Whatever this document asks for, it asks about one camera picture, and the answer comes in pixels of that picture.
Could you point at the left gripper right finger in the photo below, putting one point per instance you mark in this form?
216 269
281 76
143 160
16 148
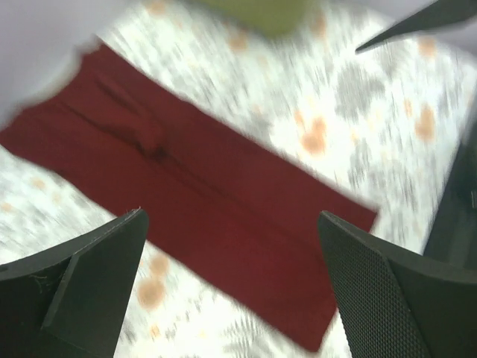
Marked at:
394 303

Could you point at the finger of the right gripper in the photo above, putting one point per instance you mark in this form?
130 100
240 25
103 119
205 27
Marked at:
437 15

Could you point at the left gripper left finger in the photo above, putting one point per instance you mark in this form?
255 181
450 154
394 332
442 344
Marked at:
70 300

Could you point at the dark red t-shirt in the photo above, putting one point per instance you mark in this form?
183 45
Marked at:
237 215

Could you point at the olive green plastic bin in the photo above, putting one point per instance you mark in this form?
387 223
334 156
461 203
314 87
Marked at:
271 18

